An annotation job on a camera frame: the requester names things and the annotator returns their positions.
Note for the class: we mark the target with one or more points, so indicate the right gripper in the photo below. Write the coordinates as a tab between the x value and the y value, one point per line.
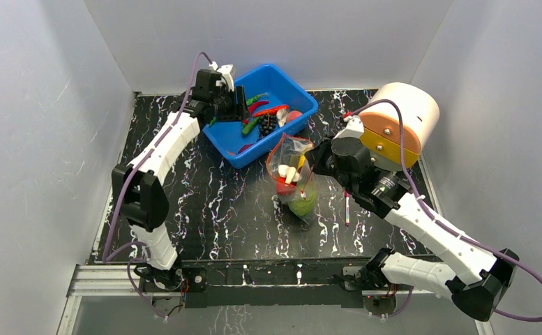
321	158

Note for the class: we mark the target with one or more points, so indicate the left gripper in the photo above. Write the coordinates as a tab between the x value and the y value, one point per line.
240	111

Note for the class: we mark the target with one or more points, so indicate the yellow toy mango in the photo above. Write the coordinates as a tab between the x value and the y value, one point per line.
301	162

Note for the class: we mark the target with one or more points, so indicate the clear zip top bag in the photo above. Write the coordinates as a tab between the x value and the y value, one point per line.
287	152

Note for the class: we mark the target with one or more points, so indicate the white toy mushroom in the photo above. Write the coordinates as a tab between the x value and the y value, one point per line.
288	174

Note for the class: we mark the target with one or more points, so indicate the green toy cabbage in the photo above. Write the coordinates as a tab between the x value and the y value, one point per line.
303	203

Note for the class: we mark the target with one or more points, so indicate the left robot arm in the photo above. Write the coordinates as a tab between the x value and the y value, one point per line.
138	186

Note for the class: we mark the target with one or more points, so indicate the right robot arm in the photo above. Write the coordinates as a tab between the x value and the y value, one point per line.
473	279

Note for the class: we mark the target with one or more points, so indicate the green toy bean pod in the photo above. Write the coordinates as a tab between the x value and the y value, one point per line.
255	98

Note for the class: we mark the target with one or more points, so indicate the green toy cucumber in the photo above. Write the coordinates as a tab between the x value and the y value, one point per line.
249	125

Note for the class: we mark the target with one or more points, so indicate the dark toy grapes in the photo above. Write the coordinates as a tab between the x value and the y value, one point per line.
267	124

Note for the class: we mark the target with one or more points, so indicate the blue plastic bin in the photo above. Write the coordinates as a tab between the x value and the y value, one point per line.
282	90

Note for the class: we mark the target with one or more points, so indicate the pink marker pen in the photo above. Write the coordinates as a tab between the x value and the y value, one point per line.
347	209

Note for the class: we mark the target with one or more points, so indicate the white toy garlic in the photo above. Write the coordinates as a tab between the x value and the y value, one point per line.
281	116

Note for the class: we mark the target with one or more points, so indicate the purple toy sweet potato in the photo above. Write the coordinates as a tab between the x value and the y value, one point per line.
244	148

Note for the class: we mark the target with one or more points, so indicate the pink toy peach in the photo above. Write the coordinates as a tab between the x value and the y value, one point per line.
293	115

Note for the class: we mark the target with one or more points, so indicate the round drawer box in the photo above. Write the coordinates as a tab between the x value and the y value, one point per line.
382	131

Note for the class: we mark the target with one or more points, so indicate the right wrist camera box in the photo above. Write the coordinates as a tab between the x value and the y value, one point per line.
353	128

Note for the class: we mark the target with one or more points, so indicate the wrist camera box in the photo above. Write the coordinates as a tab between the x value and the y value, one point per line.
353	128
227	72

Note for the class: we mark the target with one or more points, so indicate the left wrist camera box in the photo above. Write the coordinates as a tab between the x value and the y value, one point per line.
227	72

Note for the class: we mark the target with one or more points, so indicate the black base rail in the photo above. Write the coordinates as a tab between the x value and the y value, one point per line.
255	282

